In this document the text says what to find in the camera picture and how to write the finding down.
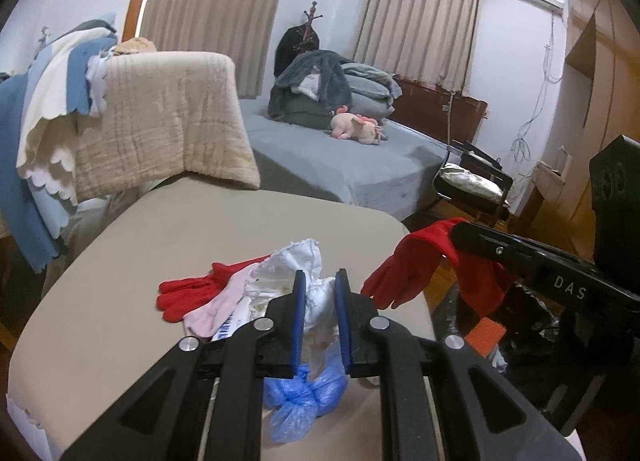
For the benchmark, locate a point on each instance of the blue plastic bag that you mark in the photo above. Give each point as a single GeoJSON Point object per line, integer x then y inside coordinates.
{"type": "Point", "coordinates": [295, 404]}

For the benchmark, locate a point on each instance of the silver cushion on chair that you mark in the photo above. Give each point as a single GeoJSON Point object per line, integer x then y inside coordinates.
{"type": "Point", "coordinates": [471, 183]}

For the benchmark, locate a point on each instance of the beige curtain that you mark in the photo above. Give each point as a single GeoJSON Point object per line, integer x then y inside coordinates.
{"type": "Point", "coordinates": [240, 29]}
{"type": "Point", "coordinates": [429, 41]}

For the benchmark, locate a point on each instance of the red knitted glove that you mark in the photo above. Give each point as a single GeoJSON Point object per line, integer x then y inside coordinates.
{"type": "Point", "coordinates": [409, 270]}
{"type": "Point", "coordinates": [176, 298]}

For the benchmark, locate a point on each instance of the left beige curtain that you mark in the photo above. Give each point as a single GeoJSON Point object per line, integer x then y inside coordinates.
{"type": "Point", "coordinates": [240, 29]}

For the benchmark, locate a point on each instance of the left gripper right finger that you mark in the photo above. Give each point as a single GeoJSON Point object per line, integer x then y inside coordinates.
{"type": "Point", "coordinates": [439, 400]}

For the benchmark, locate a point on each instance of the blue white scalloped cloth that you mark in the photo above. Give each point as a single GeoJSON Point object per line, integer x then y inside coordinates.
{"type": "Point", "coordinates": [40, 113]}

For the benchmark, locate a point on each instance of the folded grey blanket pile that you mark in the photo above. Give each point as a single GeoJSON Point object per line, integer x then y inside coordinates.
{"type": "Point", "coordinates": [374, 91]}

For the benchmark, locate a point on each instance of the white blue medicine box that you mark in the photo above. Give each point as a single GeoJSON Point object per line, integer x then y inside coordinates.
{"type": "Point", "coordinates": [239, 316]}

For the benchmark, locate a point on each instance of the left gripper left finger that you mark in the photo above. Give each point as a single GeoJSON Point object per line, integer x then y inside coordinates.
{"type": "Point", "coordinates": [202, 400]}

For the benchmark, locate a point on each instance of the pink plush pig toy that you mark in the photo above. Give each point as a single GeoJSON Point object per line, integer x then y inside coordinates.
{"type": "Point", "coordinates": [348, 126]}

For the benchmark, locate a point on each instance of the white tissue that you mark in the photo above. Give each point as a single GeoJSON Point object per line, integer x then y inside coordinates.
{"type": "Point", "coordinates": [275, 276]}

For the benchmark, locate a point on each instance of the grey sheet bed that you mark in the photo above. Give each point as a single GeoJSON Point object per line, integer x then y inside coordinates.
{"type": "Point", "coordinates": [394, 176]}

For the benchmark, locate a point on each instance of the right beige curtain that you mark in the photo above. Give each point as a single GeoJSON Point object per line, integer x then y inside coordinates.
{"type": "Point", "coordinates": [429, 41]}

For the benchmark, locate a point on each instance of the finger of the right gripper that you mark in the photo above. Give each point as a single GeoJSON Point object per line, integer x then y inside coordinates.
{"type": "Point", "coordinates": [545, 269]}

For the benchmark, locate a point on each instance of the pink sock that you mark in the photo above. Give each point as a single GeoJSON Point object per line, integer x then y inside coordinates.
{"type": "Point", "coordinates": [204, 321]}

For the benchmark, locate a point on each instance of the wooden coat rack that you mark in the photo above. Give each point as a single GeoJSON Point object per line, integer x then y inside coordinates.
{"type": "Point", "coordinates": [311, 15]}

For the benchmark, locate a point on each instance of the black lined trash bin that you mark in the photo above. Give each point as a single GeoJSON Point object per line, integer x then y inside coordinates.
{"type": "Point", "coordinates": [545, 357]}

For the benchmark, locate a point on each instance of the black office chair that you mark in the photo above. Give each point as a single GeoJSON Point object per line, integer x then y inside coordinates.
{"type": "Point", "coordinates": [473, 159]}

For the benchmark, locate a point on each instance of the dark wooden headboard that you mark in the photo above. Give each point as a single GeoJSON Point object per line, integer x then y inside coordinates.
{"type": "Point", "coordinates": [431, 110]}

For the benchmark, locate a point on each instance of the beige quilted cover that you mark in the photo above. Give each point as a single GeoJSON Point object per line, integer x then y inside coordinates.
{"type": "Point", "coordinates": [166, 113]}

